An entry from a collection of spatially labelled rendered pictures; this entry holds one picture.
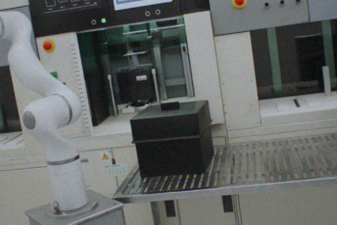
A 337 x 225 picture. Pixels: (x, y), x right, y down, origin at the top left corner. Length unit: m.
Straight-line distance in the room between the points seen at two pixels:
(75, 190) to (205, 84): 0.85
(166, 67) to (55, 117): 1.67
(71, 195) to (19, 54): 0.54
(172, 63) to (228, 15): 1.05
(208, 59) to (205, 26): 0.15
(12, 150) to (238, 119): 1.19
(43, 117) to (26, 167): 1.04
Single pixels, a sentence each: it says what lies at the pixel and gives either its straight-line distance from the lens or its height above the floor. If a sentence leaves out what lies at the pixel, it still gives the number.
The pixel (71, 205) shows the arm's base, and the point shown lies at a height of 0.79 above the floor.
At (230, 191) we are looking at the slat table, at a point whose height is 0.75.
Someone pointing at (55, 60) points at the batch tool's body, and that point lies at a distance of 2.54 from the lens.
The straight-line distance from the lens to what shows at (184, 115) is 1.96.
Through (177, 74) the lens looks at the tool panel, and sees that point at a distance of 3.29.
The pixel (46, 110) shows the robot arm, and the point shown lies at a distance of 1.72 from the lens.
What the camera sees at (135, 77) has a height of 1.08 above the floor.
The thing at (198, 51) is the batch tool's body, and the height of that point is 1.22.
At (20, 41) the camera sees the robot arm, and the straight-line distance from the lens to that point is 1.88.
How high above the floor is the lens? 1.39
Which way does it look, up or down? 9 degrees down
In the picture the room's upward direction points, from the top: 9 degrees counter-clockwise
